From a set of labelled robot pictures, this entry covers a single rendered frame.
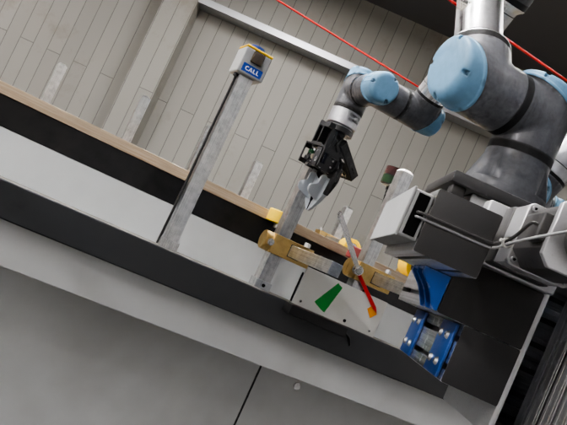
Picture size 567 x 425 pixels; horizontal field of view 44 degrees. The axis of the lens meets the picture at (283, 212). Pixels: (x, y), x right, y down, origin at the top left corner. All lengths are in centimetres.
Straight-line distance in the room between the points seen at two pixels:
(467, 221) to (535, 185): 34
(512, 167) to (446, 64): 21
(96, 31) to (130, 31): 32
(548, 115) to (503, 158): 10
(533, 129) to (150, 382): 121
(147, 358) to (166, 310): 27
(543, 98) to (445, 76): 17
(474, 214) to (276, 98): 583
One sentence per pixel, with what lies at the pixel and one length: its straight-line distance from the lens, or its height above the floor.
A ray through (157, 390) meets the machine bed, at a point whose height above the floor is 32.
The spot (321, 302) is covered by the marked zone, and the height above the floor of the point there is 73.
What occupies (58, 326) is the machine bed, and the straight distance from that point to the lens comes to 191.
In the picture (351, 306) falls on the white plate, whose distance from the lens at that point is 187.
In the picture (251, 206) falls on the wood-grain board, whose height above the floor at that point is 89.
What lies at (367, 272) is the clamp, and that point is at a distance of 187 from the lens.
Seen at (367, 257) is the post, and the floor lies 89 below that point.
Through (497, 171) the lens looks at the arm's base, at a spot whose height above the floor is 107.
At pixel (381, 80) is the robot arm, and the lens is 160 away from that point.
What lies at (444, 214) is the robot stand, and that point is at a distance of 93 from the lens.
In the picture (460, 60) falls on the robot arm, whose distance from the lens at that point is 121.
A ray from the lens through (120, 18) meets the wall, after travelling 710.
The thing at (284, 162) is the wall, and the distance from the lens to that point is 660.
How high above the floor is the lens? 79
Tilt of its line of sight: 3 degrees up
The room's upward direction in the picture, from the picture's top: 25 degrees clockwise
